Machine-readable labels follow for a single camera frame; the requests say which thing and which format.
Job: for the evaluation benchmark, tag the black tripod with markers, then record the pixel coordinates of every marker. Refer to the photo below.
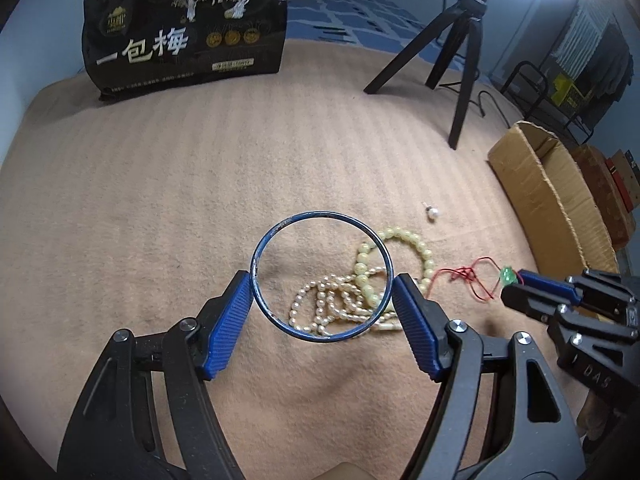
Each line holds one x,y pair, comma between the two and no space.
462,35

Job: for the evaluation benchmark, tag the yellow box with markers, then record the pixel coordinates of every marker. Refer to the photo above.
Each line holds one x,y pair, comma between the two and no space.
567,92

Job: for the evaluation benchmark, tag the brown and red box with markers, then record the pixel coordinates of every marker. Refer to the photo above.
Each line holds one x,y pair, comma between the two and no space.
607,185

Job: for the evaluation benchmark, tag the black metal rack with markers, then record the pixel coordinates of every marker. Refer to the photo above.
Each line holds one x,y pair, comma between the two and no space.
530,85

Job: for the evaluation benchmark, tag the blue patterned bedsheet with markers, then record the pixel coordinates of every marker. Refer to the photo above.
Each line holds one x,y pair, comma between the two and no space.
360,15

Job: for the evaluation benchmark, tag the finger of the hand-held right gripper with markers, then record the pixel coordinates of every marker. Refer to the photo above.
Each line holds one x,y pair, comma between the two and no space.
547,285
530,302

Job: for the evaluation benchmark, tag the open cardboard box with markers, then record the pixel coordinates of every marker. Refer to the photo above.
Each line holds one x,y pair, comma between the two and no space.
545,195

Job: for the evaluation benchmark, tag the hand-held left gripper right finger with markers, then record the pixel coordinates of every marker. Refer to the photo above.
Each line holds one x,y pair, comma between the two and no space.
417,327

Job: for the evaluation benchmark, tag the dark hanging clothes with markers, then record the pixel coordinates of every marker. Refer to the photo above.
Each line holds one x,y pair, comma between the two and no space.
605,70

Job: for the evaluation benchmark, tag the black printed bag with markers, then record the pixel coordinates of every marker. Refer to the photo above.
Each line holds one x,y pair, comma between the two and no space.
185,30

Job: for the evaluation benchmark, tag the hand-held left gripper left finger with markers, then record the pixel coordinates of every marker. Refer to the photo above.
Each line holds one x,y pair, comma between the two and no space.
227,327

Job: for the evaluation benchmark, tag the small pearl pendant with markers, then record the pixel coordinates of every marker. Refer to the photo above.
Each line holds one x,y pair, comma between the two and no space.
432,214

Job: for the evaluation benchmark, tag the blue metal bangle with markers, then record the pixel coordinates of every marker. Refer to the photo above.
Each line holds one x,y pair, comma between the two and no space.
256,280

